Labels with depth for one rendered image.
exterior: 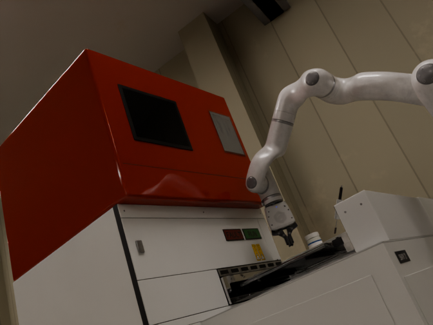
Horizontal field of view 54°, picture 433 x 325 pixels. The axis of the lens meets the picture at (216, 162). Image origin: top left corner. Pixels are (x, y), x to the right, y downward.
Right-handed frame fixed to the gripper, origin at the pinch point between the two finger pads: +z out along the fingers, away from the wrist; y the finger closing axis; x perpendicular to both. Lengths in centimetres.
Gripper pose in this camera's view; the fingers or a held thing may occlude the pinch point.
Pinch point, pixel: (288, 240)
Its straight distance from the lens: 169.8
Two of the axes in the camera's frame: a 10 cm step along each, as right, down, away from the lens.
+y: 9.4, -3.4, 0.2
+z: 3.3, 8.7, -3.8
